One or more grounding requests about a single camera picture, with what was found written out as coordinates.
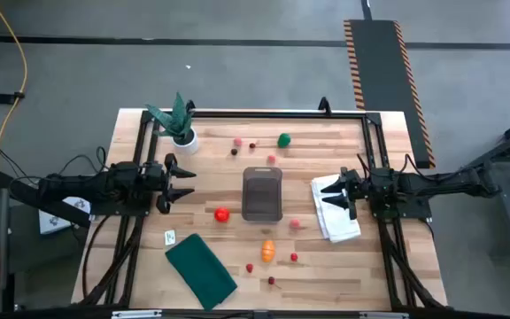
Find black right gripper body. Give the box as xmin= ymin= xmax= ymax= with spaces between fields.
xmin=340 ymin=166 xmax=374 ymax=222

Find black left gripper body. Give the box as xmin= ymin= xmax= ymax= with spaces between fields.
xmin=138 ymin=152 xmax=179 ymax=216

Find orange toy pumpkin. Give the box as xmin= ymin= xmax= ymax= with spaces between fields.
xmin=260 ymin=239 xmax=276 ymax=263

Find translucent grey tupperware container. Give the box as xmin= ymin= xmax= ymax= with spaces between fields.
xmin=241 ymin=166 xmax=284 ymax=222

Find white folded towel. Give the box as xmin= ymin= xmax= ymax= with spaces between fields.
xmin=310 ymin=173 xmax=363 ymax=244

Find snake plant in white pot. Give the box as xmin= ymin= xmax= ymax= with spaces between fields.
xmin=143 ymin=91 xmax=200 ymax=156

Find dark green folded cloth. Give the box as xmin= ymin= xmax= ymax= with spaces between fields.
xmin=164 ymin=233 xmax=239 ymax=312

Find black hazard-striped floor mat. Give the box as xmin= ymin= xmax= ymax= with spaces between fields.
xmin=343 ymin=19 xmax=437 ymax=170

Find white printed cardboard box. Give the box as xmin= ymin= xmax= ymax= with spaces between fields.
xmin=37 ymin=197 xmax=92 ymax=235

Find black desk beam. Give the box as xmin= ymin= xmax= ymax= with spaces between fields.
xmin=0 ymin=168 xmax=92 ymax=230

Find black aluminium table frame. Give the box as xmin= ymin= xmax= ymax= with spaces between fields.
xmin=71 ymin=108 xmax=449 ymax=311

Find silver aluminium bracket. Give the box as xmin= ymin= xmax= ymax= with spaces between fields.
xmin=359 ymin=311 xmax=410 ymax=319
xmin=111 ymin=309 xmax=163 ymax=319

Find black cable clamp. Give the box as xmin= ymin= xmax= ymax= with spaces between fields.
xmin=0 ymin=91 xmax=26 ymax=105

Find yellow cable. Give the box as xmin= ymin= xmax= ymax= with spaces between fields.
xmin=0 ymin=0 xmax=29 ymax=169

